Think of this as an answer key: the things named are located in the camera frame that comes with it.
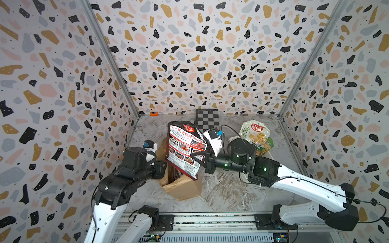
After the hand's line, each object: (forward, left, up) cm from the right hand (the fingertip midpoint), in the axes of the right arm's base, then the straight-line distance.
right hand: (192, 156), depth 54 cm
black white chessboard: (+52, -4, -33) cm, 61 cm away
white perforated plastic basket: (+21, -42, -34) cm, 58 cm away
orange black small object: (+61, +41, -37) cm, 82 cm away
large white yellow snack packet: (+33, -37, -27) cm, 56 cm away
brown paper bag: (-5, +6, -13) cm, 16 cm away
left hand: (+3, +13, -12) cm, 18 cm away
